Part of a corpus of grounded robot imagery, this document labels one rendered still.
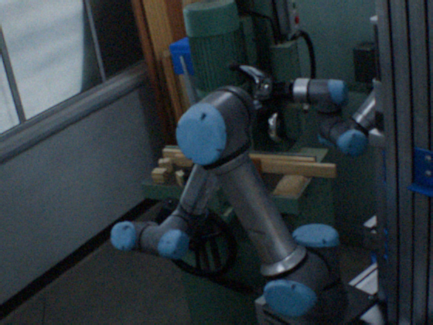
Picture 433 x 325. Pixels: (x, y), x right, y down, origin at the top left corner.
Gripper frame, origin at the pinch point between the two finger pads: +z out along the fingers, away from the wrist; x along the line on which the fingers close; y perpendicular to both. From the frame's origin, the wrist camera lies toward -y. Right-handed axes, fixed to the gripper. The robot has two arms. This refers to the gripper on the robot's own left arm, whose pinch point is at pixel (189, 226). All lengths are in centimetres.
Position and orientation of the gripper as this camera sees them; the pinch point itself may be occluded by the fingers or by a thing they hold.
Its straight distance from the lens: 188.6
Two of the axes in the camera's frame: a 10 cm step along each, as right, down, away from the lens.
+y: -1.2, 9.9, -0.1
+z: 4.7, 0.7, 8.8
